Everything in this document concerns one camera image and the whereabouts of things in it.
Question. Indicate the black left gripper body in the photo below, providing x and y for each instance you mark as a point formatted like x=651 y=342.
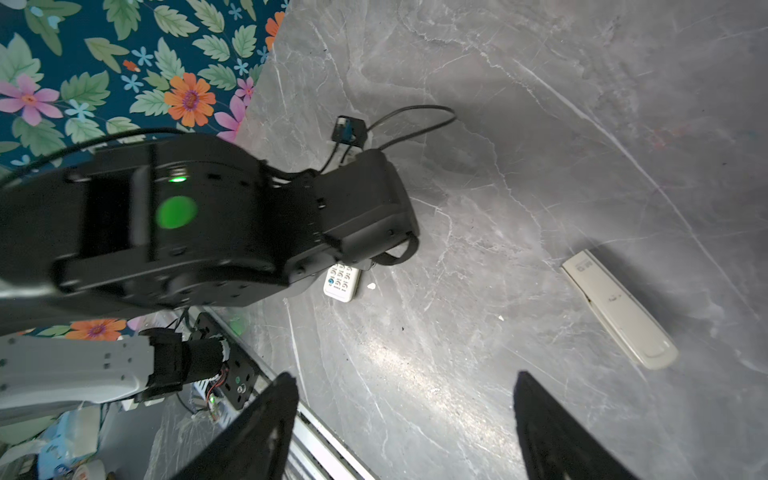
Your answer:
x=366 y=213

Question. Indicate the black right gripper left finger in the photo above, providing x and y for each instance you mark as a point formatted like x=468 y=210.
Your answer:
x=256 y=444

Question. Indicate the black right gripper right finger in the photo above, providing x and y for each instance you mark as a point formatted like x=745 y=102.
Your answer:
x=553 y=444

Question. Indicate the beige remote control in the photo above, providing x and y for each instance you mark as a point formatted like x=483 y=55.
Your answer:
x=341 y=282
x=627 y=321

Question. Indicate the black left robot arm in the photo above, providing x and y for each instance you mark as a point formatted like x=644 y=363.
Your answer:
x=159 y=219

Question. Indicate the aluminium mounting rail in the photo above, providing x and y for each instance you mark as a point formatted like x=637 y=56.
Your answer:
x=315 y=451

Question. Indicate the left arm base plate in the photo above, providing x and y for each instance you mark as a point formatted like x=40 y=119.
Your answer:
x=235 y=380

